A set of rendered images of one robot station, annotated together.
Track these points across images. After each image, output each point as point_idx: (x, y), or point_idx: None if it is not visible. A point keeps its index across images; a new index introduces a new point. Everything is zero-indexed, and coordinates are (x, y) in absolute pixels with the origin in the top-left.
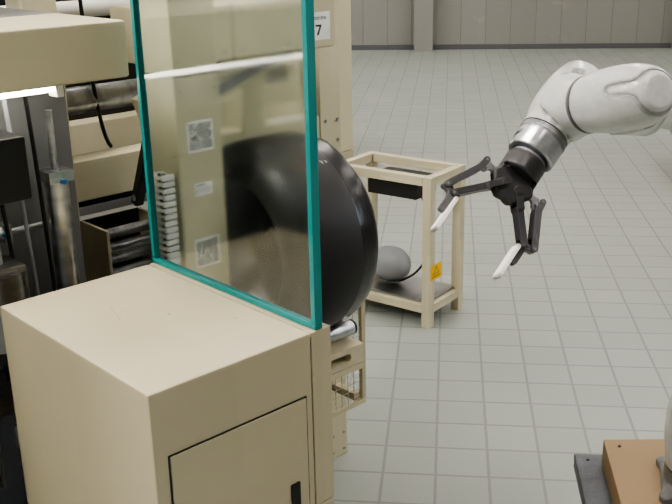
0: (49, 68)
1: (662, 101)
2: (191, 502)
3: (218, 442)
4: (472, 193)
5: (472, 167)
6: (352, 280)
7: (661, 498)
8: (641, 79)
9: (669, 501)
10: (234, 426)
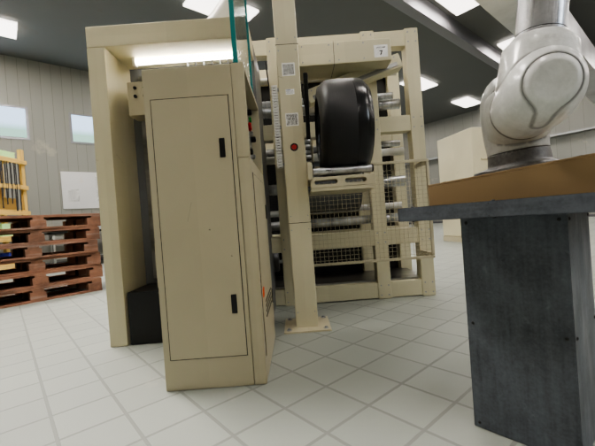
0: (213, 32)
1: None
2: (160, 126)
3: (175, 101)
4: None
5: None
6: (351, 126)
7: (474, 174)
8: None
9: (478, 174)
10: (185, 96)
